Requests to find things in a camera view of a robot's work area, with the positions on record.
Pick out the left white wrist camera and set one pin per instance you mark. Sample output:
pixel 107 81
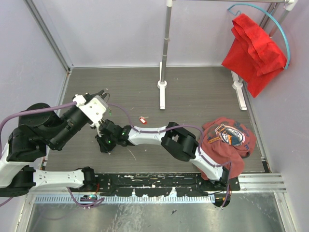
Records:
pixel 94 109

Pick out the metal rack pole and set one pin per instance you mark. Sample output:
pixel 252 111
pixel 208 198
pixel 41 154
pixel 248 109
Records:
pixel 163 64

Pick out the slotted cable duct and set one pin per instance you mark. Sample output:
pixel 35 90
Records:
pixel 133 199

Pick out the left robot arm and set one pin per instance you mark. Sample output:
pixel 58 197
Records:
pixel 42 127

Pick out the aluminium corner profile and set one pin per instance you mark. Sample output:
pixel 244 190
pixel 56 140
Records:
pixel 42 18

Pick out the black mounting plate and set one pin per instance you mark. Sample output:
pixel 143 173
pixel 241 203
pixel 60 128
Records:
pixel 152 185

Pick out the red cloth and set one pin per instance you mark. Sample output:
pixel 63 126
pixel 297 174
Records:
pixel 253 55

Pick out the blue clothes hanger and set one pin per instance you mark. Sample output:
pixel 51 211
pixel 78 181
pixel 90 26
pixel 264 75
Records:
pixel 288 53

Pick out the metal keyring with keys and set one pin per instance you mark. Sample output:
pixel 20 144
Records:
pixel 109 109

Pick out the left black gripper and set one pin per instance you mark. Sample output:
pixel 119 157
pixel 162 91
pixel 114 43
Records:
pixel 91 96

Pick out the maroon printed t-shirt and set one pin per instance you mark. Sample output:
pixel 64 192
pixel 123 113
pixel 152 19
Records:
pixel 228 142

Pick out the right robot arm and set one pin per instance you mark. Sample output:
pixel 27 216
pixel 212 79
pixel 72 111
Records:
pixel 175 139

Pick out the red tagged key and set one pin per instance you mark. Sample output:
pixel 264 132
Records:
pixel 143 120

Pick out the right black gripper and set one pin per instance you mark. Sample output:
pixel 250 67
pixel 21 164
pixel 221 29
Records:
pixel 99 139

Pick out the white pole base foot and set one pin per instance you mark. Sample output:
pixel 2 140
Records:
pixel 161 86

